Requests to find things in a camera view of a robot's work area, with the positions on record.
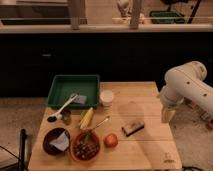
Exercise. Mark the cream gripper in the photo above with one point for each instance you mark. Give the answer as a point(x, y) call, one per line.
point(167, 114)

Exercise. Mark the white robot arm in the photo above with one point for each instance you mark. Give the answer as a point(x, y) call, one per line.
point(186, 82)

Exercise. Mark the white paper cup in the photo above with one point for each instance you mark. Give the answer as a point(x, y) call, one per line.
point(106, 98)

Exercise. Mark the metal spoon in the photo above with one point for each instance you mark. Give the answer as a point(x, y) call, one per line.
point(99, 124)

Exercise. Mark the orange tomato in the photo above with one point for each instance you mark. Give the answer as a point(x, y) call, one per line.
point(111, 140)

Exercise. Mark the yellow corn cob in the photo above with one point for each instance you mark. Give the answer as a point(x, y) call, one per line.
point(84, 123)

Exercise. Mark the grey sponge block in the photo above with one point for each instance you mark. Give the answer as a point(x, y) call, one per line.
point(80, 99)

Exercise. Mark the orange bowl with food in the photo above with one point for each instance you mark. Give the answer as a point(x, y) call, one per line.
point(85, 147)

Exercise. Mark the green background crate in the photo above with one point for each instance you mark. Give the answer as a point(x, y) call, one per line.
point(166, 17)

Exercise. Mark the green plastic tray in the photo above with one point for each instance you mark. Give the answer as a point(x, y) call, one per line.
point(65, 85)

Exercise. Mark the white crumpled napkin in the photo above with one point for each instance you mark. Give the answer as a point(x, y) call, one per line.
point(61, 143)

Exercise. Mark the dark brown bowl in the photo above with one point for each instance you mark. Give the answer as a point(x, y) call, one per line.
point(51, 135)

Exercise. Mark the white and black spoon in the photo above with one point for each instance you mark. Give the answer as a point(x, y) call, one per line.
point(57, 115)

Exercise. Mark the black stand post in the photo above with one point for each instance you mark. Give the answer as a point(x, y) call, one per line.
point(23, 136)

